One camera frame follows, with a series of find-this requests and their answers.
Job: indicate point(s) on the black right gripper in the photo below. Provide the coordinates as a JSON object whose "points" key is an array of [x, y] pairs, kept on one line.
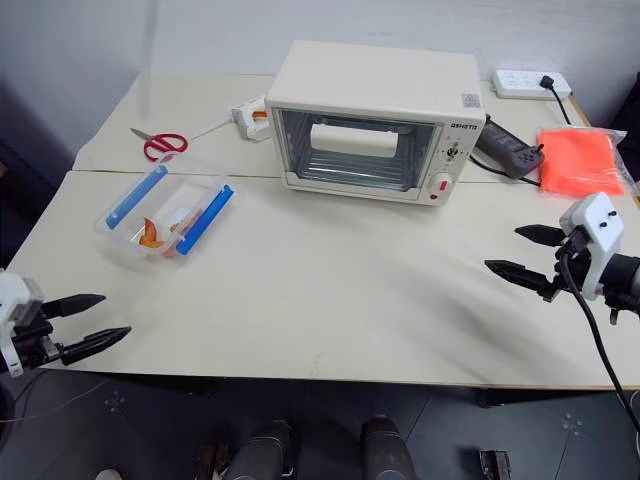
{"points": [[575, 265]]}

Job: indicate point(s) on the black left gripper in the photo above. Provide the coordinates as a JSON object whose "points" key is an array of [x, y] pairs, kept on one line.
{"points": [[32, 345]]}

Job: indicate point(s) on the cream toaster oven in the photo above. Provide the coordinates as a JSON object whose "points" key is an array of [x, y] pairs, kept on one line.
{"points": [[370, 75]]}

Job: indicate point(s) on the orange cloth in plastic bag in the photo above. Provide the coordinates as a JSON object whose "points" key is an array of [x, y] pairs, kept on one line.
{"points": [[580, 160]]}

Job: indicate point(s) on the dark grey power strip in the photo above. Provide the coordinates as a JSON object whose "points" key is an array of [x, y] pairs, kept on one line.
{"points": [[507, 147]]}

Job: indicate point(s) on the clear container with blue clips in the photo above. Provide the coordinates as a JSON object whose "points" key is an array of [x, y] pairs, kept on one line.
{"points": [[125, 200]]}

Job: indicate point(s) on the white power strip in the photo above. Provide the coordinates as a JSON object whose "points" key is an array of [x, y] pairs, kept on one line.
{"points": [[520, 82]]}

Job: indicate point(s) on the dark rounded shape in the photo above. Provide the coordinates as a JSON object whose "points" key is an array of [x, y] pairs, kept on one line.
{"points": [[385, 450], [262, 452]]}

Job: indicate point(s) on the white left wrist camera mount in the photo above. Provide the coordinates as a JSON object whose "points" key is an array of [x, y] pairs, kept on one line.
{"points": [[15, 295]]}

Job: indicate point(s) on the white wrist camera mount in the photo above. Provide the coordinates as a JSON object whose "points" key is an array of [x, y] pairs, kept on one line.
{"points": [[602, 225], [15, 295]]}

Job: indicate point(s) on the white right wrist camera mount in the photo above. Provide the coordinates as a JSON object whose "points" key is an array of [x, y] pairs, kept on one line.
{"points": [[602, 225]]}

